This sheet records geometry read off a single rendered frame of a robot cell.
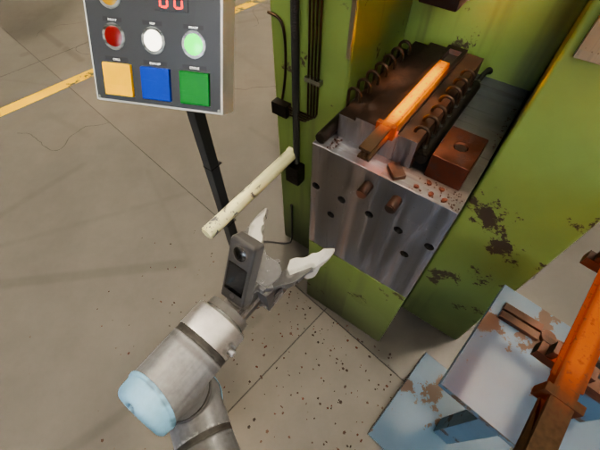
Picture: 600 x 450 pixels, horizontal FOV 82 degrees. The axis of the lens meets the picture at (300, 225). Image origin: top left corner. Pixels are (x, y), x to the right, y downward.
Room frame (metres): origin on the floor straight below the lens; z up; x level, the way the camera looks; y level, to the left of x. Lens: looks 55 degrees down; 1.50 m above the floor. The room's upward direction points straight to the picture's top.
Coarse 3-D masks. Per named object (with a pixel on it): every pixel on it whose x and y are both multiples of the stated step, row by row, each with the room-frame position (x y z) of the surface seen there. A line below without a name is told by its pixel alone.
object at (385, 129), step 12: (432, 72) 0.82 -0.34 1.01; (420, 84) 0.77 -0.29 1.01; (432, 84) 0.78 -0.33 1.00; (408, 96) 0.72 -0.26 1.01; (420, 96) 0.72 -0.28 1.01; (396, 108) 0.67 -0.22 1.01; (408, 108) 0.67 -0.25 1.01; (384, 120) 0.63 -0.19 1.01; (396, 120) 0.63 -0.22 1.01; (372, 132) 0.59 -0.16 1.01; (384, 132) 0.59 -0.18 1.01; (372, 144) 0.55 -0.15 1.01; (360, 156) 0.54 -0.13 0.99; (372, 156) 0.54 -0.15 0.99
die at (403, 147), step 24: (408, 48) 0.99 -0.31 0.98; (432, 48) 0.97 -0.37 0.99; (456, 48) 0.95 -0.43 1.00; (384, 72) 0.87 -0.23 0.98; (408, 72) 0.85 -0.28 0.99; (456, 72) 0.85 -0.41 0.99; (384, 96) 0.75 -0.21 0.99; (432, 96) 0.74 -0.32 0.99; (456, 96) 0.77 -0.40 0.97; (360, 120) 0.66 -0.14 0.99; (408, 120) 0.64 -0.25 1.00; (432, 120) 0.65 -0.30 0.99; (360, 144) 0.65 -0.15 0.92; (384, 144) 0.62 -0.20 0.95; (408, 144) 0.59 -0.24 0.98
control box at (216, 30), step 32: (96, 0) 0.88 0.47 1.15; (128, 0) 0.87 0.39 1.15; (192, 0) 0.84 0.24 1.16; (224, 0) 0.84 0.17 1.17; (96, 32) 0.85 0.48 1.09; (128, 32) 0.84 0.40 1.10; (160, 32) 0.82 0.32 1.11; (192, 32) 0.81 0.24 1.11; (224, 32) 0.81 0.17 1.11; (96, 64) 0.82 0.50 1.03; (160, 64) 0.79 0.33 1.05; (192, 64) 0.78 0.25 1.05; (224, 64) 0.78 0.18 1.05; (128, 96) 0.77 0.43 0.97; (224, 96) 0.74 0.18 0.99
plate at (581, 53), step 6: (594, 24) 0.57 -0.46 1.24; (594, 30) 0.57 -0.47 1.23; (588, 36) 0.57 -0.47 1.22; (594, 36) 0.57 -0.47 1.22; (582, 42) 0.57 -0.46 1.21; (588, 42) 0.57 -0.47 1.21; (594, 42) 0.56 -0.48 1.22; (582, 48) 0.57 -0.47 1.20; (588, 48) 0.56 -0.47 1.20; (594, 48) 0.56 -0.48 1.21; (576, 54) 0.57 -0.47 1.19; (582, 54) 0.57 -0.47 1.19; (588, 54) 0.56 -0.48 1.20; (594, 54) 0.56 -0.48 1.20; (588, 60) 0.56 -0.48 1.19; (594, 60) 0.55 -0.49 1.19
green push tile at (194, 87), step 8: (184, 72) 0.77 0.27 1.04; (192, 72) 0.77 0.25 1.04; (200, 72) 0.76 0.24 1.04; (184, 80) 0.76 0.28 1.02; (192, 80) 0.76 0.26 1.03; (200, 80) 0.75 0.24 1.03; (208, 80) 0.75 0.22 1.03; (184, 88) 0.75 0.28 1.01; (192, 88) 0.75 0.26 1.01; (200, 88) 0.74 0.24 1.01; (208, 88) 0.74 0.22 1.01; (184, 96) 0.74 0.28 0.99; (192, 96) 0.74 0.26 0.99; (200, 96) 0.74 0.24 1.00; (208, 96) 0.73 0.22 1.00; (200, 104) 0.73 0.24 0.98; (208, 104) 0.72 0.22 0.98
